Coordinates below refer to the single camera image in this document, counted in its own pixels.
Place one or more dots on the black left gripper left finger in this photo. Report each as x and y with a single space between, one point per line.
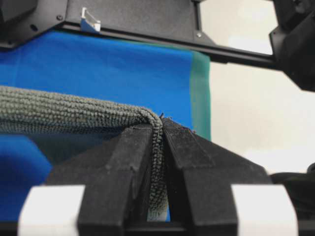
92 193

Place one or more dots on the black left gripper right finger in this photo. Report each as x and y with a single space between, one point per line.
214 192

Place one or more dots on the grey microfibre towel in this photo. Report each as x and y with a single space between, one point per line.
25 111

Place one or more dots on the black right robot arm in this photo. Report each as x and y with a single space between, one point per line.
293 41

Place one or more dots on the green backdrop cloth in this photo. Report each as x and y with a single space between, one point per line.
200 96

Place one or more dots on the blue table cloth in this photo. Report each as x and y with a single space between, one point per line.
153 77

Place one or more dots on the silver corner bracket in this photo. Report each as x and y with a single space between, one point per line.
89 23

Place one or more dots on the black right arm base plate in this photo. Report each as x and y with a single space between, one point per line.
24 20

